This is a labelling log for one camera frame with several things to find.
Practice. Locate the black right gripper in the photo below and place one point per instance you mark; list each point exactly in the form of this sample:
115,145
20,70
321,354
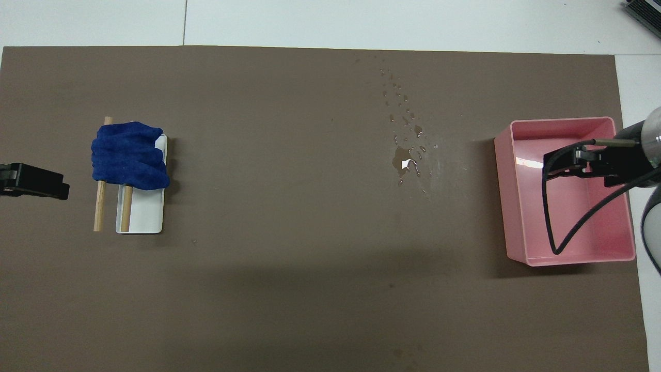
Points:
627,155

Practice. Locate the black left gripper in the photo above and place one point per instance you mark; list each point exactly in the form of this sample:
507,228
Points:
8,181

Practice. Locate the blue towel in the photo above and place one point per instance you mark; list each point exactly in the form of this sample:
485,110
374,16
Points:
129,157

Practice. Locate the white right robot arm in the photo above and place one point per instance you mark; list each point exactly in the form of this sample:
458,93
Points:
654,134

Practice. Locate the white towel rack base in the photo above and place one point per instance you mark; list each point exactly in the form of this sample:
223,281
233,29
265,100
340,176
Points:
147,209

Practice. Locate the spilled water drops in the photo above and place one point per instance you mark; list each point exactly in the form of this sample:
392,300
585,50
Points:
405,163

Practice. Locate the pink plastic bin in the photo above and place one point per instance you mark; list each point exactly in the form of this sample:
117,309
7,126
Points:
568,217

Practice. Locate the wooden rack dowel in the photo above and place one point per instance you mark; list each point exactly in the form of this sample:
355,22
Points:
125,209
99,206

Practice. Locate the grey ribbed device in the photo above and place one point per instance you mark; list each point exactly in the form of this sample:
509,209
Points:
645,11

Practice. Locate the brown table mat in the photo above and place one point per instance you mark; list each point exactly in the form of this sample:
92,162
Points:
310,232

